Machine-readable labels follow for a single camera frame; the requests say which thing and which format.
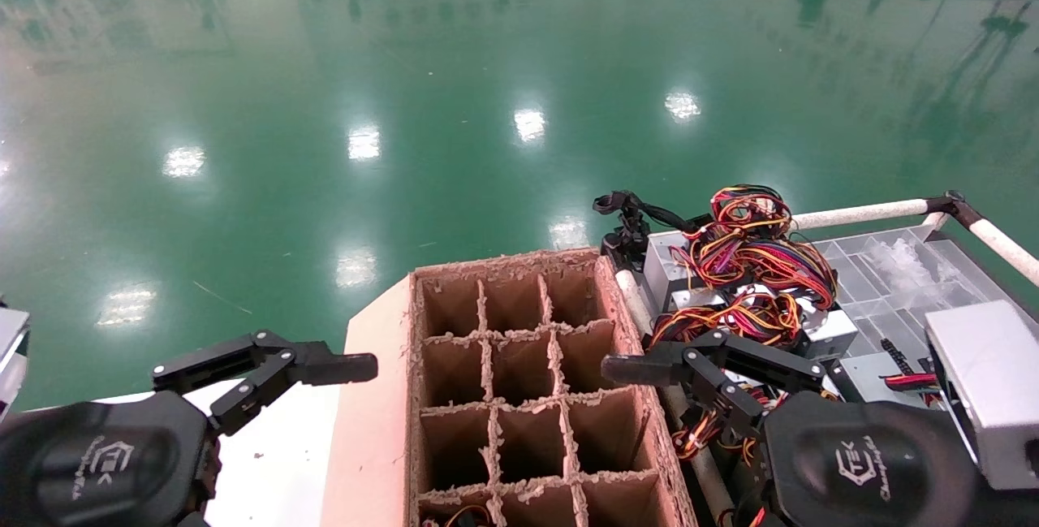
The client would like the black cable bundle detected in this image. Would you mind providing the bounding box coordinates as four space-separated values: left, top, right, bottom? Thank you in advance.
593 190 711 272

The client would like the red black cable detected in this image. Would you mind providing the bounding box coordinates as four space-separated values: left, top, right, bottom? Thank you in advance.
879 338 942 394

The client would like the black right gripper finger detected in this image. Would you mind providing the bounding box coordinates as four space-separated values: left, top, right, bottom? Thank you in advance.
601 329 827 443

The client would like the large multicoloured wire bundle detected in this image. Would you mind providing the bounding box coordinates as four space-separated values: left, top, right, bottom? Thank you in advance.
682 184 839 313

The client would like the flat grey power supply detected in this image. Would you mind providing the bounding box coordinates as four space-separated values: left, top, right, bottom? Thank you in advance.
834 351 934 408

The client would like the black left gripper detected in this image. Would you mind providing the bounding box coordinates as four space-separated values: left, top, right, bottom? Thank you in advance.
0 391 222 527

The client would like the orange yellow wire bundle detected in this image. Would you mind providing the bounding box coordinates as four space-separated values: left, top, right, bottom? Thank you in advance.
647 290 806 349

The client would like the white silver power supply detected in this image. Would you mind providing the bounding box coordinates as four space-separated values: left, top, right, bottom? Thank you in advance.
670 283 860 361

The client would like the brown cardboard box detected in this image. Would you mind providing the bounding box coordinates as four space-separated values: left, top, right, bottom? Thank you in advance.
321 247 701 527

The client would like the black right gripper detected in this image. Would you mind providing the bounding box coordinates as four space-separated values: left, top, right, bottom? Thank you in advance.
761 391 979 527

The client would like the orange black wire bundle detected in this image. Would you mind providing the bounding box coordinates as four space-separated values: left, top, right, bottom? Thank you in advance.
672 385 792 463

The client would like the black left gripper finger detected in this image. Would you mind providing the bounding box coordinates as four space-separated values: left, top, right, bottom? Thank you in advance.
151 330 379 437

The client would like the clear plastic compartment tray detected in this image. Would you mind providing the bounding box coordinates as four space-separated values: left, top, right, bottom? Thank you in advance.
812 225 1011 365

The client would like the cardboard divider grid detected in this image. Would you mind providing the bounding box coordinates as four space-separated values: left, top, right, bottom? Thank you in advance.
418 275 650 527

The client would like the grey metal power supply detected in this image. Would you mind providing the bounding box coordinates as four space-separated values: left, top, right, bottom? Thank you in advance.
644 229 711 313

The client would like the black rail corner clamp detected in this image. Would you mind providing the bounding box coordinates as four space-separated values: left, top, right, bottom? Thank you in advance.
925 190 987 229

